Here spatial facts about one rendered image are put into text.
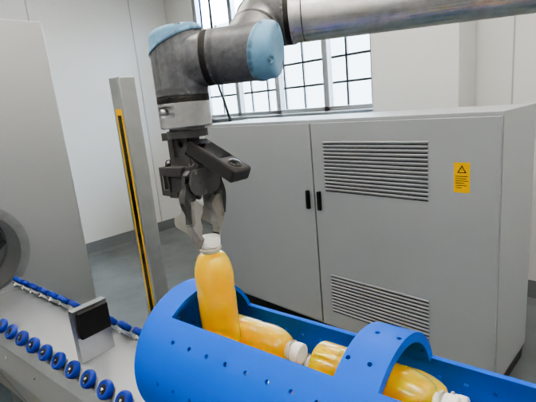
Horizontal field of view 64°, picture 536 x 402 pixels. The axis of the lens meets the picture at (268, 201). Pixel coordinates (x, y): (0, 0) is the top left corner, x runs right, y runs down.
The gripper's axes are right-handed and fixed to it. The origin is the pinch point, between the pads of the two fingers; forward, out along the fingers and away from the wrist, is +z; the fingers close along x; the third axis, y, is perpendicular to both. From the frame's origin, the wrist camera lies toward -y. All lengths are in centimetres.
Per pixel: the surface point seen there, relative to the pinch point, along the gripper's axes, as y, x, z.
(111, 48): 408, -258, -105
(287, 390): -22.6, 9.9, 16.6
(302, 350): -14.0, -6.4, 22.0
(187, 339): -0.8, 8.9, 15.4
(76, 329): 53, 3, 31
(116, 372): 41, 1, 42
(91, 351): 53, 1, 39
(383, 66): 79, -268, -42
